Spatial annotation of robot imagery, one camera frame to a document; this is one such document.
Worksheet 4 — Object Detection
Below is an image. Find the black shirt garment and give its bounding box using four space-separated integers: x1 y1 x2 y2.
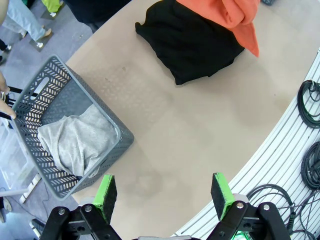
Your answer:
134 0 246 78

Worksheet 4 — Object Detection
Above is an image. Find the grey knit garment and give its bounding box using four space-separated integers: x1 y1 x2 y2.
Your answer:
37 103 119 177

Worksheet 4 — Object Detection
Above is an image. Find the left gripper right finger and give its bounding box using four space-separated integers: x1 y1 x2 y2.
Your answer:
207 172 291 240

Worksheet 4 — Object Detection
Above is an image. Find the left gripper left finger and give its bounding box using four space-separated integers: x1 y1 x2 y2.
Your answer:
39 174 121 240

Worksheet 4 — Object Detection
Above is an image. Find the person in jeans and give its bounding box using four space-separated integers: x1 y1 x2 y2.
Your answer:
6 0 53 48

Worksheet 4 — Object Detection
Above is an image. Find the grey plastic basket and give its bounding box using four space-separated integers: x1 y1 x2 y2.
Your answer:
11 55 135 200

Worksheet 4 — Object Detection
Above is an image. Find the black cable bundle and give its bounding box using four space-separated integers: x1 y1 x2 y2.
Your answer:
246 183 320 240

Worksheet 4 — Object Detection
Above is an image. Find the bright green garment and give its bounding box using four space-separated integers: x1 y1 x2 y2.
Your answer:
41 0 63 13

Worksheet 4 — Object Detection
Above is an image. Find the black coiled cable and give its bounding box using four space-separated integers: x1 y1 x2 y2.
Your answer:
296 79 320 130
300 141 320 191

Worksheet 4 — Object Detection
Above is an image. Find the clear plastic storage box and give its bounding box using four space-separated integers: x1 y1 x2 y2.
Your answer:
0 117 36 191

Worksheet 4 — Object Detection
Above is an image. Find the orange printed garment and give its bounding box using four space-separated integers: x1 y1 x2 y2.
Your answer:
176 0 261 58

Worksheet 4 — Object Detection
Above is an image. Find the bystander bare hand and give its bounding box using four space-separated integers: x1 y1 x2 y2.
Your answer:
0 71 17 120

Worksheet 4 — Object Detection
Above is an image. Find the black tripod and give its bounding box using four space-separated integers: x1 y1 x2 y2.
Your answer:
0 86 40 120

